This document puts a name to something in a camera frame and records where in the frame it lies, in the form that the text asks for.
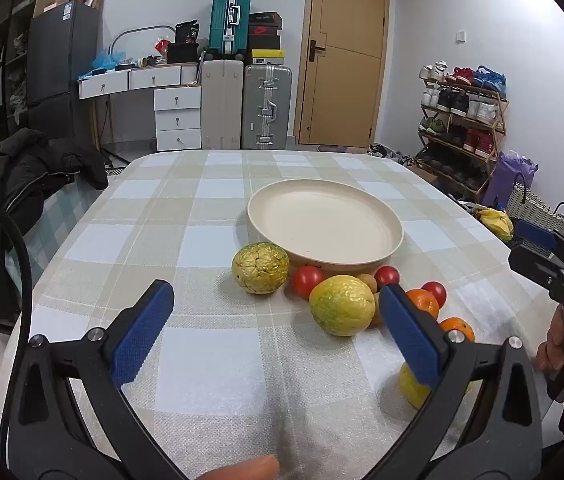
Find black tripod legs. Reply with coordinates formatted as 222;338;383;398
97;145;133;166

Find dark shelf unit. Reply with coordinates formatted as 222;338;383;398
0;0;33;151

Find beige suitcase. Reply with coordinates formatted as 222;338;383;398
201;59;244;150

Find red tomato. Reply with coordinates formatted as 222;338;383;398
421;281;447;309
292;265;326;299
374;266;401;290

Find teal checked cloth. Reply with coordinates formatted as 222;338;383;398
21;175;113;281

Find silver suitcase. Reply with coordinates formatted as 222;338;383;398
242;64;293;151

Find black bag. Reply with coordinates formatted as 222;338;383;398
167;42;199;64

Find white desk with drawers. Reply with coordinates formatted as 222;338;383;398
78;62;201;101

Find teal suitcase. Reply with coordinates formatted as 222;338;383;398
210;0;253;56

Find purple bag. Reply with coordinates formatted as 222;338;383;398
482;150;538;211

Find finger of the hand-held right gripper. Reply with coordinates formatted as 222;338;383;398
508;246;564;288
514;220;564;271

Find white drawer cabinet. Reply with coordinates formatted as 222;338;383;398
153;85;203;152

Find wooden door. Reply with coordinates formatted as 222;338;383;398
298;0;390;150

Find person's left hand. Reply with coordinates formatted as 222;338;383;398
193;455;281;480

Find wooden shoe rack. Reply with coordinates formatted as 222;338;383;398
414;67;510;206

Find black printed packet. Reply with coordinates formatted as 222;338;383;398
175;20;199;45

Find plain black shoe box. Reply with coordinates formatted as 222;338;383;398
247;35;281;51

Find shoe rack with shoes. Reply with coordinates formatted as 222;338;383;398
419;61;507;191

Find person's right hand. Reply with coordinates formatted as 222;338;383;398
536;304;564;376

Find curved metal tube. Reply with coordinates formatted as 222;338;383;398
110;24;177;61

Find black puffer jacket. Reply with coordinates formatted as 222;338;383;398
0;127;109;331

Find low cardboard box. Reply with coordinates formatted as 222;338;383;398
404;160;437;183

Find blue plastic bag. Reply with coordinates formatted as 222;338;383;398
92;49;128;72

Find round cream plate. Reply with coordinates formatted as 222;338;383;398
247;179;405;268

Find black refrigerator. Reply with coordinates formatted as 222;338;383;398
27;0;100;141

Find yellow and black shoe box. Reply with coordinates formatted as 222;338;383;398
245;49;286;67

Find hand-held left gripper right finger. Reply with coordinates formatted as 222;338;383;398
378;283;545;480

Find woven basket with handles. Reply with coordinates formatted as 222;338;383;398
504;175;564;233

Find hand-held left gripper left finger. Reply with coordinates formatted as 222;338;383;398
6;280;190;480

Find shoes on floor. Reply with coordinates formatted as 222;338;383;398
367;142;415;166

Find orange mandarin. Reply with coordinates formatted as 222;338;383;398
439;317;476;343
406;289;440;320

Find green-topped yellow guava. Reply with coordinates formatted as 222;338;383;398
232;242;291;295

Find yellow bag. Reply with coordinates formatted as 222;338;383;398
476;207;515;241

